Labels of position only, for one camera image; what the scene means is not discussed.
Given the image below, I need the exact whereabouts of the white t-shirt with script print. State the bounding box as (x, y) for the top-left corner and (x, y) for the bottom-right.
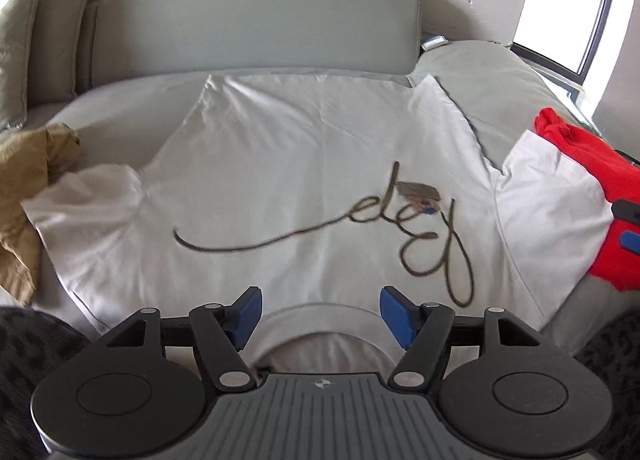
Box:
(24, 76), (600, 373)

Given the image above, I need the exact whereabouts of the red garment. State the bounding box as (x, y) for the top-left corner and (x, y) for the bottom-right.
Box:
(533, 108), (639, 292)

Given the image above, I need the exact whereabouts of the black fuzzy blanket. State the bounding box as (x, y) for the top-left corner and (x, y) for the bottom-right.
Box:
(0, 307), (89, 459)

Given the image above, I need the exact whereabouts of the small white device on sofa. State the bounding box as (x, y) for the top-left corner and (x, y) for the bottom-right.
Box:
(421, 35), (449, 52)

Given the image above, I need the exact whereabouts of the tan brown garment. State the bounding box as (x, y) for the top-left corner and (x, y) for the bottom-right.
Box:
(1, 123), (80, 306)

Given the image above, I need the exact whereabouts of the grey-green sofa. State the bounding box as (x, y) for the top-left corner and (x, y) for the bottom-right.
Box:
(0, 0), (601, 356)

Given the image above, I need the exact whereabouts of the rear grey-green cushion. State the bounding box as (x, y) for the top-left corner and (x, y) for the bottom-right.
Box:
(27, 0), (88, 107)

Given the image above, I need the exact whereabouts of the grey-green cushion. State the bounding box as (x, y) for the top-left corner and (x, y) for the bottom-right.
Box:
(0, 0), (38, 132)
(27, 0), (88, 107)

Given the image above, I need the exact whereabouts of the front grey-green cushion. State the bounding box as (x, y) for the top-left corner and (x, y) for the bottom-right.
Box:
(0, 0), (38, 132)

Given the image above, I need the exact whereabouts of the window with black frame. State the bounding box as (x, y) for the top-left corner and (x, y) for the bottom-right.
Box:
(512, 0), (613, 85)

